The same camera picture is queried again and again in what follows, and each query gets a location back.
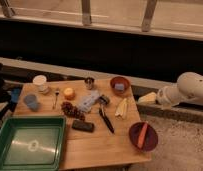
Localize dark purple bowl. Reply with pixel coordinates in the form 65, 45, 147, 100
129, 122, 158, 152

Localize wooden table board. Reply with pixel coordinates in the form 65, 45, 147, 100
14, 79, 151, 171

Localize bunch of dark grapes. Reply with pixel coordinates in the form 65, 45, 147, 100
61, 102, 85, 121

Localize white plastic cup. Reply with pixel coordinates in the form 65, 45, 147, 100
33, 75, 49, 94

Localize dark brown rectangular block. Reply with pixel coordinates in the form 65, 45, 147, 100
72, 120, 94, 132

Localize blue plastic cup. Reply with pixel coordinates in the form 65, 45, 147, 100
23, 94, 39, 111

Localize orange round fruit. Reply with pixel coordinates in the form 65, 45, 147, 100
63, 88, 75, 100

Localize green plastic tray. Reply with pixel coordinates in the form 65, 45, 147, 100
0, 116, 66, 171

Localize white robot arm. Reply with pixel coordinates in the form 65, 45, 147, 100
138, 72, 203, 108

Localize small metal cup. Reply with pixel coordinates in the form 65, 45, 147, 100
84, 77, 95, 90

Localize blue sponge block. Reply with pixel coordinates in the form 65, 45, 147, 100
114, 83, 125, 91

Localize red brown bowl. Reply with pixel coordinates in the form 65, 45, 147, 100
110, 76, 130, 96

